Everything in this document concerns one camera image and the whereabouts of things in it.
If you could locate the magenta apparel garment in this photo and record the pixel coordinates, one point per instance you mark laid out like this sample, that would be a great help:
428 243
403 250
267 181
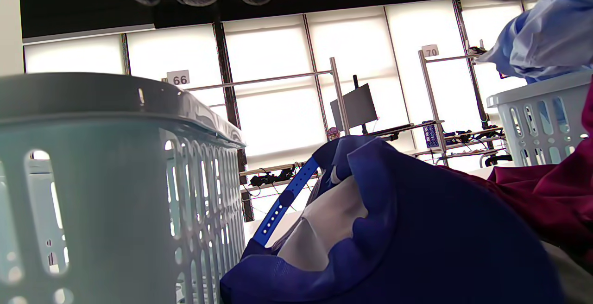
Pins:
546 193

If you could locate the round purple sticker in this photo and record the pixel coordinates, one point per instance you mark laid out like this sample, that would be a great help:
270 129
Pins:
333 133

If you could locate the blue grey apparel cap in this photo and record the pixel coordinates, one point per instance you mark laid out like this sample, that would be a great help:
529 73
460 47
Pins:
417 230

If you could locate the white number sign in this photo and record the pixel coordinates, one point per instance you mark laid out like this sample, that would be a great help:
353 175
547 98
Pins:
178 78
430 51

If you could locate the grey metal station frame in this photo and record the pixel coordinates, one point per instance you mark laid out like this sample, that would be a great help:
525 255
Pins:
340 95
431 100

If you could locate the grey monitor desk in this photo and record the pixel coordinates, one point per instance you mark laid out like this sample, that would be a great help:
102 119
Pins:
403 129

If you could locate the light blue hand basket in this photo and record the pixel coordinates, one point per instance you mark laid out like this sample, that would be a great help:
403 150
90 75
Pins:
542 91
92 100

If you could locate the black monitor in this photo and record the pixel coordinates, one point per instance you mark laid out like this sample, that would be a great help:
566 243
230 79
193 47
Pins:
354 107

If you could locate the pink grey black-trimmed apparel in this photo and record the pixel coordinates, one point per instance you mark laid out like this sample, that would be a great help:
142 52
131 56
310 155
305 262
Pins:
572 278

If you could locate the light blue apparel shirt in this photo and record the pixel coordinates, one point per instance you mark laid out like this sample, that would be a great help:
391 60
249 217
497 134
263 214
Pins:
546 35

